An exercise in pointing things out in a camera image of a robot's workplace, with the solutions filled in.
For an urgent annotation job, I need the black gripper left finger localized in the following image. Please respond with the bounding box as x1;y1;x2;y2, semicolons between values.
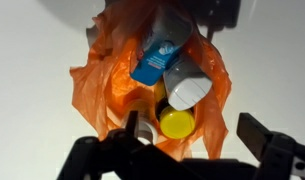
56;110;150;180

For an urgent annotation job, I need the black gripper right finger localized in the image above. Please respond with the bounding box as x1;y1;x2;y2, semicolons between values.
236;112;305;180

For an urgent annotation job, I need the white container with white cap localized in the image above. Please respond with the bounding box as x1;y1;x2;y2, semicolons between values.
121;99;158;144

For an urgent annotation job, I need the orange plastic bag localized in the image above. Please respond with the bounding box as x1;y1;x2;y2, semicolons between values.
70;0;231;161

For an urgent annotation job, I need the yellow capped dark bottle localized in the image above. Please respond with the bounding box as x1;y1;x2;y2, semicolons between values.
155;98;195;139

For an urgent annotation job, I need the grey white flip-cap bottle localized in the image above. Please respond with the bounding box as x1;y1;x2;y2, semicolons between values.
163;54;212;111

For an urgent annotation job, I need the white and blue tube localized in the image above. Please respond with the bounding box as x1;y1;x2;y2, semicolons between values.
130;5;193;86

